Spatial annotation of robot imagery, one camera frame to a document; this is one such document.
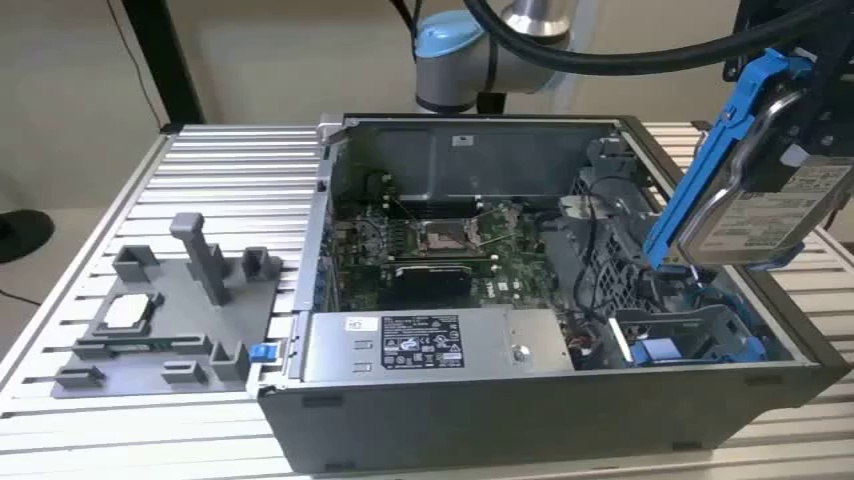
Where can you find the silver power supply unit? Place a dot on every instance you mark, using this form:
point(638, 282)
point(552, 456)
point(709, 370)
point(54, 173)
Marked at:
point(334, 350)

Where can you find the hard disk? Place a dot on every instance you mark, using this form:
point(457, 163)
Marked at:
point(754, 220)

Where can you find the dark grey PC case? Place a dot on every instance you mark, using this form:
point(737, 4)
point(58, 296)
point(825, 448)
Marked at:
point(534, 420)

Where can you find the silver CPU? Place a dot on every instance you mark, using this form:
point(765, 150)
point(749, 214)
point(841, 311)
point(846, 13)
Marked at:
point(127, 312)

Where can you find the blue case latch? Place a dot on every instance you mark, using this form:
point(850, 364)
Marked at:
point(262, 352)

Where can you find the grey parts rack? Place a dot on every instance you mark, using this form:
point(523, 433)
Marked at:
point(181, 310)

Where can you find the CPU socket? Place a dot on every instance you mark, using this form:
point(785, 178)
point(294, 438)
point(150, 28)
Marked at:
point(443, 235)

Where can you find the green motherboard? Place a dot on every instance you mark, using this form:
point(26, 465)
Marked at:
point(521, 270)

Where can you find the black graphics card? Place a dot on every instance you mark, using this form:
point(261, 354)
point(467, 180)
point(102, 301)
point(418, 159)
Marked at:
point(430, 285)

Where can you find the grey metal disk bay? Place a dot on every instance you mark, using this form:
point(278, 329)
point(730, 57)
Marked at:
point(621, 240)

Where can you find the black round stand base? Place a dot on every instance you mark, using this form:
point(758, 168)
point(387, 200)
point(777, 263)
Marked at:
point(20, 235)

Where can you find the black upright post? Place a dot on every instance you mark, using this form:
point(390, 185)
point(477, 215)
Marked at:
point(167, 60)

